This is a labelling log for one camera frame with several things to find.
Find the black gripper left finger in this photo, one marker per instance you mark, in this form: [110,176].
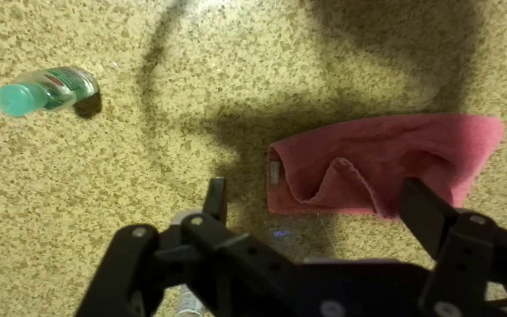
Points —
[236,264]

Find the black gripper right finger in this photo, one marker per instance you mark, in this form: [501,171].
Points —
[458,247]

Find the pink towel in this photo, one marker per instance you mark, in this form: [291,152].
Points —
[383,152]

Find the green hand sanitizer bottle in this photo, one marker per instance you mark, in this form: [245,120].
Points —
[43,90]

